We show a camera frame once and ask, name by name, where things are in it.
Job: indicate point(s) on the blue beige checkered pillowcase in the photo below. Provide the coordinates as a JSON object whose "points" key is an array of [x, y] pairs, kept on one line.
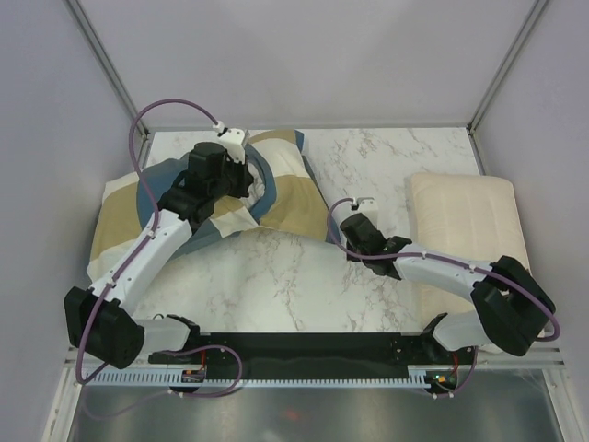
{"points": [[292, 203]]}

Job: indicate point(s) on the cream pillow with bear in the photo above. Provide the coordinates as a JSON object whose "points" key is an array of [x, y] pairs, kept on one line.
{"points": [[467, 216]]}

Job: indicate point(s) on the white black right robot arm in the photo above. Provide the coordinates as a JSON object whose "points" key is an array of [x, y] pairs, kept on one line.
{"points": [[510, 309]]}

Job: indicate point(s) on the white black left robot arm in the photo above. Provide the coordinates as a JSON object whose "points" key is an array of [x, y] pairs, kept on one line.
{"points": [[99, 319]]}

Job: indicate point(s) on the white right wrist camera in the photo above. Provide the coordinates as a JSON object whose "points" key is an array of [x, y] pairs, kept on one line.
{"points": [[366, 206]]}

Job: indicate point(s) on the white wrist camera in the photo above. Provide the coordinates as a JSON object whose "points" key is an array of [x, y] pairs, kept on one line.
{"points": [[234, 140], [366, 206]]}

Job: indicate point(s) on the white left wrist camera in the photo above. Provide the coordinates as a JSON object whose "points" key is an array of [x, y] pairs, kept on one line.
{"points": [[234, 140]]}

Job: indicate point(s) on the aluminium left frame post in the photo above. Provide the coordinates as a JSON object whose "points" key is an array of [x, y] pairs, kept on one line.
{"points": [[90, 35]]}

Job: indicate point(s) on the aluminium right frame post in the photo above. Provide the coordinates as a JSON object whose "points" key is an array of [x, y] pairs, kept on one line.
{"points": [[515, 49]]}

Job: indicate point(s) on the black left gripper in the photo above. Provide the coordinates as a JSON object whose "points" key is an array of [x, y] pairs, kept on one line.
{"points": [[246, 179]]}

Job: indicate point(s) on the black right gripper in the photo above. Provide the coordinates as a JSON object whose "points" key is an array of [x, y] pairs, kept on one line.
{"points": [[352, 258]]}

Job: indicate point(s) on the white slotted cable duct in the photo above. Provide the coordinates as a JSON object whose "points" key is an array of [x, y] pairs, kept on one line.
{"points": [[177, 377]]}

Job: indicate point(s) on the aluminium frame post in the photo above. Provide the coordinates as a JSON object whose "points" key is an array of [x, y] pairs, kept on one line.
{"points": [[90, 35], [515, 49]]}

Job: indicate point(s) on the white pillow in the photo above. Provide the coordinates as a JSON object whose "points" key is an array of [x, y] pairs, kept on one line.
{"points": [[255, 192]]}

